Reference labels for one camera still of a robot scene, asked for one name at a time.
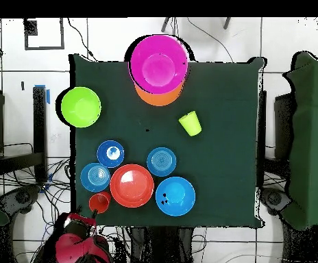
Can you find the large light orange bowl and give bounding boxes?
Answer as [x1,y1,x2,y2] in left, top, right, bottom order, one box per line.
[134,79,186,107]

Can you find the black chair base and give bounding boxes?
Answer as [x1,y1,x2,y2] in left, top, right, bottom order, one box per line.
[0,184,42,220]

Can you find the black bench frame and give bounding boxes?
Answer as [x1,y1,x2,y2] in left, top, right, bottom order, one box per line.
[0,86,49,184]

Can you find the light green bowl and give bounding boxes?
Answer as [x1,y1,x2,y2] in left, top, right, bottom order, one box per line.
[60,86,103,129]

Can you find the red-orange cup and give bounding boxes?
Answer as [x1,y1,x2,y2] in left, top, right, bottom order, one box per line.
[88,190,112,215]

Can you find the shallow red-orange bowl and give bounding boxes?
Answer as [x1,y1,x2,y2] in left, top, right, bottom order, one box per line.
[109,164,155,209]

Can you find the dark grey chair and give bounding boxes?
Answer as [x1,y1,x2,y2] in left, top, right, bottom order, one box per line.
[259,187,293,217]

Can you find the medium blue bowl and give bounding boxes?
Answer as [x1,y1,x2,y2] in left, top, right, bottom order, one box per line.
[155,176,196,217]

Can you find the small light blue bowl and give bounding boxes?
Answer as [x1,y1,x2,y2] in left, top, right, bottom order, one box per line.
[147,147,178,177]
[80,162,111,193]

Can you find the light green cup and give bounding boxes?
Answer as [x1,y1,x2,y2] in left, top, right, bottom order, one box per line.
[178,110,203,137]

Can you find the small dark blue bowl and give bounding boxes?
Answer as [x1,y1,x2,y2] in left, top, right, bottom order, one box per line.
[97,140,125,168]

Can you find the large pink bowl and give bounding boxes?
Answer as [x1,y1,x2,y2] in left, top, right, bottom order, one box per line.
[127,34,190,95]

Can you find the grey tripod legs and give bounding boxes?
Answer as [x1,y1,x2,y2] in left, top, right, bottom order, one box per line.
[160,17,232,33]

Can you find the dark green tablecloth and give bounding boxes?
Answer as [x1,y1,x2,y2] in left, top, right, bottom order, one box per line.
[69,53,267,228]

